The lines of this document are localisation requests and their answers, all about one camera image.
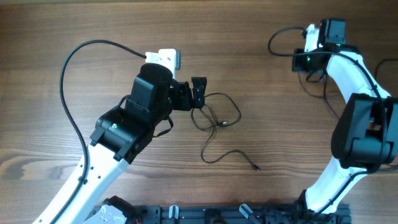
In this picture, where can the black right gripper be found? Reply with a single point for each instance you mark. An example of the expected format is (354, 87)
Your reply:
(298, 53)

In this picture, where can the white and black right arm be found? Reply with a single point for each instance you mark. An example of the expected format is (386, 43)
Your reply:
(365, 136)

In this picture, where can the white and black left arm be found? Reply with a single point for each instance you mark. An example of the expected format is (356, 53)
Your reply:
(119, 136)

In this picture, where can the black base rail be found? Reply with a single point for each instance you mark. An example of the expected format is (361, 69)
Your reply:
(222, 214)

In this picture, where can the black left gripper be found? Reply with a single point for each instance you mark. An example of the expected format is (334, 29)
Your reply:
(185, 102)

